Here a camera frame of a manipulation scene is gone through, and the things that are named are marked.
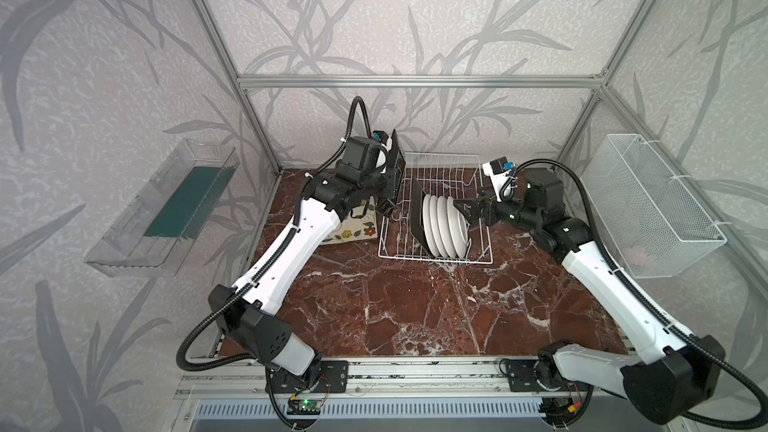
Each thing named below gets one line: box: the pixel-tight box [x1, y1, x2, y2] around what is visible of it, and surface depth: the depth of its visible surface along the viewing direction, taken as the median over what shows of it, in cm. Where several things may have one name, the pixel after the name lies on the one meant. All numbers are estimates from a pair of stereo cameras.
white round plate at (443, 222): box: [437, 195, 456, 258], surface depth 86 cm
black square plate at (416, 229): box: [410, 177, 433, 256], surface depth 86 cm
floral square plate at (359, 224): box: [320, 196, 379, 245], surface depth 102 cm
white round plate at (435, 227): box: [430, 194, 448, 258], surface depth 86 cm
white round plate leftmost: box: [422, 194, 440, 257], surface depth 86 cm
